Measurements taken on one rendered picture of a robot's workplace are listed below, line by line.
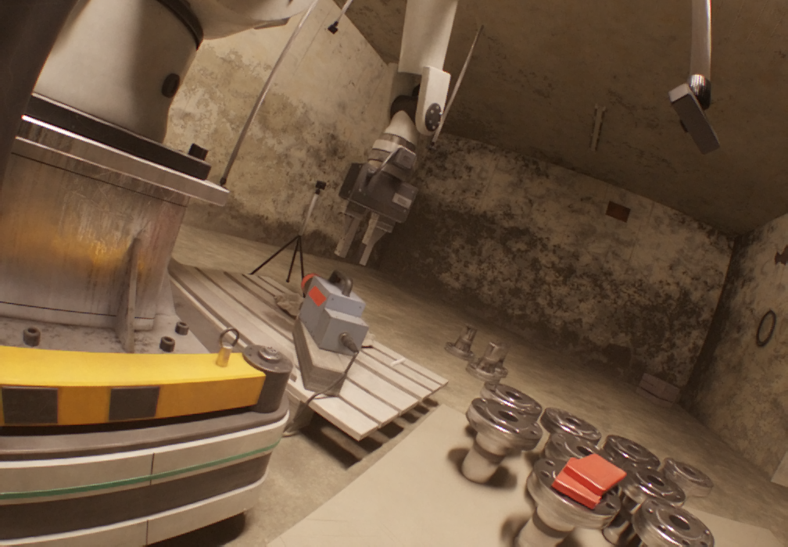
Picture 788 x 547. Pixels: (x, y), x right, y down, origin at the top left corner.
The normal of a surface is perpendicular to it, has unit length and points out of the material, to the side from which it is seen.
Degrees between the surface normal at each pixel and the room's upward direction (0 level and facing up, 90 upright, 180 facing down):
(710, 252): 90
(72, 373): 0
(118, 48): 90
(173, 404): 90
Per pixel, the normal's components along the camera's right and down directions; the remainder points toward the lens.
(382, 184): 0.45, 0.22
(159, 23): 0.90, 0.38
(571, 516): -0.44, -0.16
